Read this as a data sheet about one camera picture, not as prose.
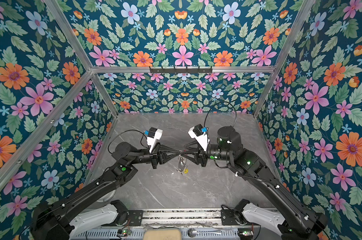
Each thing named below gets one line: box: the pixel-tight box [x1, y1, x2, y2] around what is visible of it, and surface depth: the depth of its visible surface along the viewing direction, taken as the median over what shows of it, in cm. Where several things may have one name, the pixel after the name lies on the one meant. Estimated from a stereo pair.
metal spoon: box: [187, 228, 222, 238], surface depth 71 cm
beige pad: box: [143, 228, 183, 240], surface depth 68 cm
